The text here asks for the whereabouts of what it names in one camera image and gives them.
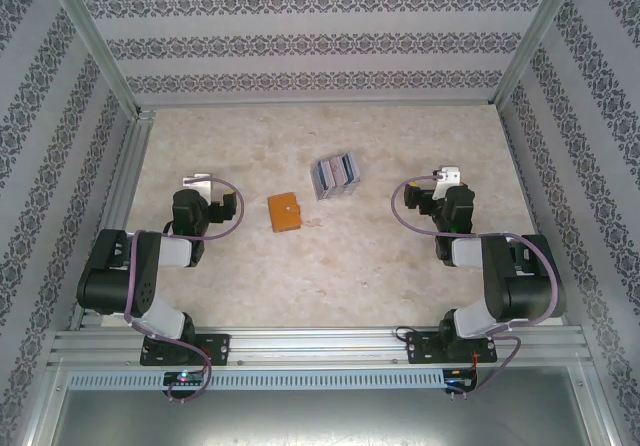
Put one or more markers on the orange leather card holder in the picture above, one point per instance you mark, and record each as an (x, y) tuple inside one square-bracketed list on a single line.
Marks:
[(285, 213)]

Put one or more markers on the clear plastic card box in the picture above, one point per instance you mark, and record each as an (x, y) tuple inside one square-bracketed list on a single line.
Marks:
[(335, 178)]

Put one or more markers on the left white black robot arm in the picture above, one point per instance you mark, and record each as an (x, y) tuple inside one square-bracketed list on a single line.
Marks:
[(107, 266)]

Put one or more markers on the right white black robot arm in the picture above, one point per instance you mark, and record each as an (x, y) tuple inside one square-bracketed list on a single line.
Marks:
[(530, 296)]

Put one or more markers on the white credit card pink print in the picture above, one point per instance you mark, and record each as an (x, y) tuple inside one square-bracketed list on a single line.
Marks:
[(327, 175)]

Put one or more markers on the grey metal shelf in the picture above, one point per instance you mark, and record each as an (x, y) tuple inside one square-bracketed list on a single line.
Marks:
[(320, 416)]

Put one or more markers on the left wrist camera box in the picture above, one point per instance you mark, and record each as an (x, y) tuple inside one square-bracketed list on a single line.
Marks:
[(197, 182)]

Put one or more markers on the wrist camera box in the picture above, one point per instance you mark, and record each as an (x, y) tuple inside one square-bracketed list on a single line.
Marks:
[(446, 178), (197, 182)]

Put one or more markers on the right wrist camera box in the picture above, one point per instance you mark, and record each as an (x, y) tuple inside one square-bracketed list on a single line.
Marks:
[(446, 178)]

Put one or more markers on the aluminium side rail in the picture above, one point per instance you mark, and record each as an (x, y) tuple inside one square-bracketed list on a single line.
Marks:
[(131, 156)]

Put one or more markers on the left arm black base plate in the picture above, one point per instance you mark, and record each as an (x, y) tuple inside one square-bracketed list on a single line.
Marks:
[(215, 348)]

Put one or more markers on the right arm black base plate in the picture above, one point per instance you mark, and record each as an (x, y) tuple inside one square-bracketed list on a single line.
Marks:
[(420, 348)]

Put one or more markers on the aluminium front rail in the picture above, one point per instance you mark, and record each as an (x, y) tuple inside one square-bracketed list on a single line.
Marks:
[(320, 348)]

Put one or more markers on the right aluminium frame post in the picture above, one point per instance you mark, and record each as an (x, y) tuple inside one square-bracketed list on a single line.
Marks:
[(531, 41)]

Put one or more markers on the aluminium frame post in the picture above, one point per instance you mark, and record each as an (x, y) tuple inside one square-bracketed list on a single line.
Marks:
[(531, 41), (95, 41)]

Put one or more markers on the left aluminium frame post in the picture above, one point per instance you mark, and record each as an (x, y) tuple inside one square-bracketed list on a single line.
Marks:
[(95, 41)]

